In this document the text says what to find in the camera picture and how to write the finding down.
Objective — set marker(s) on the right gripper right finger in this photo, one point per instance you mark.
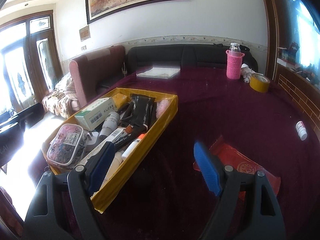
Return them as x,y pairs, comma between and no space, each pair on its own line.
210,167

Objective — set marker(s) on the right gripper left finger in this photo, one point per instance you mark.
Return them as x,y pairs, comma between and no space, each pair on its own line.
97,168

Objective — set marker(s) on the red packet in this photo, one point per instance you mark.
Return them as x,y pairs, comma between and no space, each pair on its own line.
229,155

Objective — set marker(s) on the blue orange white box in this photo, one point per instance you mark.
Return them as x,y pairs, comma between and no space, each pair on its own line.
113,137

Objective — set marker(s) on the clear pink pouch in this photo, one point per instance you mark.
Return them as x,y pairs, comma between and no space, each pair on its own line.
67,147

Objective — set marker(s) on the white orange-cap bottle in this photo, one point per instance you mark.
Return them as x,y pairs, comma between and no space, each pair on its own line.
131,147

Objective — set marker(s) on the green white medicine box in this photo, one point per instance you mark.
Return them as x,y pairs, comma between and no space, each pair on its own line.
95,113

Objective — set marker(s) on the white label medicine bottle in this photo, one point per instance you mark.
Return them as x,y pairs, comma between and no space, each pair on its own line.
110,125

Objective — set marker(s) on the maroon tablecloth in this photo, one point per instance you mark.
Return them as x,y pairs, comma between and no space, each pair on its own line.
166,198

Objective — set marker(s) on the yellow taped white tray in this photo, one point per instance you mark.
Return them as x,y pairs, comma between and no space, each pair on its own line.
120,171

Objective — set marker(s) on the black foil sachet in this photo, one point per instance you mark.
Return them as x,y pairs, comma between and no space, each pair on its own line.
139,112

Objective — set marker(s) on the yellow snack packet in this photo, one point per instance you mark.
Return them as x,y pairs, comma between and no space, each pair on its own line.
120,100

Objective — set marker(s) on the pink fluffy sponge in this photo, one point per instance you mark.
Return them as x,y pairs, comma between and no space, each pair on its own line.
161,107

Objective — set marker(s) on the small white pill bottle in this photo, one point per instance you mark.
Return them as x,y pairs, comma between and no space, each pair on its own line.
301,130

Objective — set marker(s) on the yellow tape roll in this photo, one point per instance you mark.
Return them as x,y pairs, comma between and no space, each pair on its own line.
259,83

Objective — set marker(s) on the maroon armchair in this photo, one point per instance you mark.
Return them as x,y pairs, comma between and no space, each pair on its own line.
96,71

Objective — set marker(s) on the white paper booklet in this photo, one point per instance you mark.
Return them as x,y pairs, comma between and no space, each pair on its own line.
159,73

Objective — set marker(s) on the pink knit sleeve bottle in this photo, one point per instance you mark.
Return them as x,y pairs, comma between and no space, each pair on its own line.
234,61

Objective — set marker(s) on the black sofa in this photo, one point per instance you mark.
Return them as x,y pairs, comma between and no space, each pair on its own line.
187,57

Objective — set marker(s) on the wooden glass door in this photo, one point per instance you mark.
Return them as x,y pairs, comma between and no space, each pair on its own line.
29,60

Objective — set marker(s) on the wooden mirror cabinet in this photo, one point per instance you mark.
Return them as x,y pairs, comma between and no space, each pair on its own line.
293,54

